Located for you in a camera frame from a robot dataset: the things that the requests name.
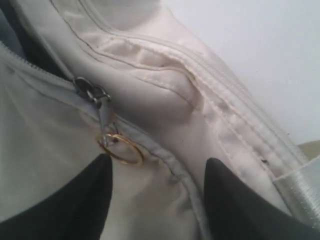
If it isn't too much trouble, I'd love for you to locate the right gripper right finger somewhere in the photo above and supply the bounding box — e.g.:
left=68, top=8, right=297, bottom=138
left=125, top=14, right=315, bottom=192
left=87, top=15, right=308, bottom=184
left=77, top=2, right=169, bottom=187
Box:
left=204, top=158, right=320, bottom=240

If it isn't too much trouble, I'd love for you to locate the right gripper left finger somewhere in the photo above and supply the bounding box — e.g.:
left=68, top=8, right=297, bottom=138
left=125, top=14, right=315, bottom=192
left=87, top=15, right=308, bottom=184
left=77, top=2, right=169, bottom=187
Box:
left=0, top=154, right=113, bottom=240

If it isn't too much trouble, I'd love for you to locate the cream duffel bag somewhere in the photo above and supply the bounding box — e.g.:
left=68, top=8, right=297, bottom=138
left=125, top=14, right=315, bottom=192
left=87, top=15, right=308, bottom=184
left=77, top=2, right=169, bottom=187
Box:
left=0, top=0, right=320, bottom=240

